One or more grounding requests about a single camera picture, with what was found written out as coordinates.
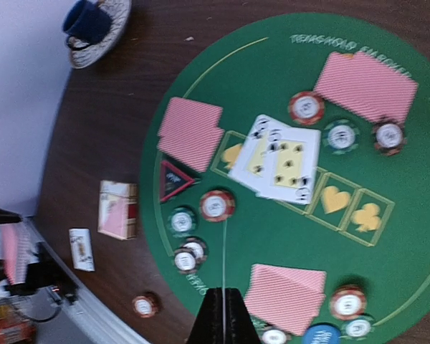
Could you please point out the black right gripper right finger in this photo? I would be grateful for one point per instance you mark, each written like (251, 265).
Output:
(239, 326)

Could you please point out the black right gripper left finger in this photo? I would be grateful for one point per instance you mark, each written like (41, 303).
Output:
(208, 325)

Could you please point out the black chip bottom mat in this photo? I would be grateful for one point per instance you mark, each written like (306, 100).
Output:
(273, 335)

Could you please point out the red backed card deck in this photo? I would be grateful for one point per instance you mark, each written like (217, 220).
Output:
(16, 246)

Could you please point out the face down card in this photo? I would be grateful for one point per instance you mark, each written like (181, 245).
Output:
(374, 91)
(193, 150)
(186, 118)
(290, 309)
(309, 284)
(331, 84)

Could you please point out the red five chip stack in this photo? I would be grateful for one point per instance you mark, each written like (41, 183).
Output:
(146, 305)

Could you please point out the black chips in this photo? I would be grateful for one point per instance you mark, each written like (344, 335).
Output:
(190, 255)

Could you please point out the blue small blind button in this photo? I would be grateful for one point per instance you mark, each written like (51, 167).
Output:
(322, 333)

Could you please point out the jack of clubs card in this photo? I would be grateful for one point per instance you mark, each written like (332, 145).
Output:
(81, 250)

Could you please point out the green chip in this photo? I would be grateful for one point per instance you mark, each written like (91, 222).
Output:
(341, 136)
(182, 222)
(358, 328)

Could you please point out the face up community card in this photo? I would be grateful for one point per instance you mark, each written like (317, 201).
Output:
(290, 164)
(249, 165)

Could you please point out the gold playing card box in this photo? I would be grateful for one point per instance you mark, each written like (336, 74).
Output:
(117, 215)

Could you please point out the black red triangle button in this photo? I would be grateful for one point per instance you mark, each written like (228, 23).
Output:
(173, 181)

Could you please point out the green round poker mat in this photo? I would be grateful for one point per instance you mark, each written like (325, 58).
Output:
(381, 239)

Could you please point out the blue ceramic mug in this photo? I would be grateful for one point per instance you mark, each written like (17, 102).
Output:
(86, 24)

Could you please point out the floral patterned plate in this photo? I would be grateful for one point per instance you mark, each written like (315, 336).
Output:
(119, 11)

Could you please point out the aluminium front rail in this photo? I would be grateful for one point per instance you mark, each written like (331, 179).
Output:
(93, 318)

